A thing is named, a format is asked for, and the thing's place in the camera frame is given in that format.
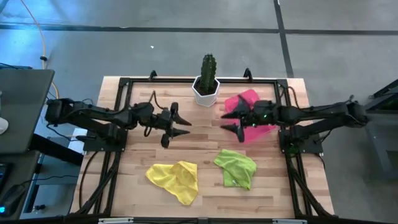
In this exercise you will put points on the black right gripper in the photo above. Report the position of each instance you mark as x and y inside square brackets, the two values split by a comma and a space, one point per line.
[262, 113]

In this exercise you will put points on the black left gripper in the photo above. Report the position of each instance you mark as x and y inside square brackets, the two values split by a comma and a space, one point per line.
[163, 121]

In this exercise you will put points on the green microfiber towel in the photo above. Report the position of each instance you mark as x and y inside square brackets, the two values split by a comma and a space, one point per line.
[236, 168]

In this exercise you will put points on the yellow microfiber towel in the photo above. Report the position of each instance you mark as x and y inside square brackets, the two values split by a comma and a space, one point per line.
[180, 180]

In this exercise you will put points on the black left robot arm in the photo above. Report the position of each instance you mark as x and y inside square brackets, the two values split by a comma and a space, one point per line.
[93, 113]

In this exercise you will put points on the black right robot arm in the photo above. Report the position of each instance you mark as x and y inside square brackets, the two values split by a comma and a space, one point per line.
[311, 113]

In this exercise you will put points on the white hexagonal plant pot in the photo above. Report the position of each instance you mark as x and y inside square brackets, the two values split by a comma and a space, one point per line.
[205, 100]

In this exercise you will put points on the green cactus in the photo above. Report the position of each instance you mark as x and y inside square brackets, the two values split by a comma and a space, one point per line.
[207, 71]

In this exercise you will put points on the black desk crossbar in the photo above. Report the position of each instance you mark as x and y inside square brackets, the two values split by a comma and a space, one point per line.
[56, 149]

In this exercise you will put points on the black metal cart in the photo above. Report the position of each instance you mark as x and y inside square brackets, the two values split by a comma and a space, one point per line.
[385, 91]

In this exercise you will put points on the grey desk top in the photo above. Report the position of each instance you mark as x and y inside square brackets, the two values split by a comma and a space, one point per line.
[25, 109]

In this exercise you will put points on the dark side table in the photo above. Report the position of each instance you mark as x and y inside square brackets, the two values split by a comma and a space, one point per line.
[18, 168]

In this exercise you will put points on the white rounded object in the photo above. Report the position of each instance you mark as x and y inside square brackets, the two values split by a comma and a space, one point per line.
[2, 126]

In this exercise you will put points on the black computer mouse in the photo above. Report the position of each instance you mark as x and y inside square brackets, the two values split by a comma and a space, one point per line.
[12, 196]

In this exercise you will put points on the black aluminium table frame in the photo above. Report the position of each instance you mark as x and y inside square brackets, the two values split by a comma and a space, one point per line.
[161, 81]

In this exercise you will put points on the silver metal bracket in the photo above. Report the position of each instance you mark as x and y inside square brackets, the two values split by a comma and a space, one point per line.
[289, 221]
[115, 221]

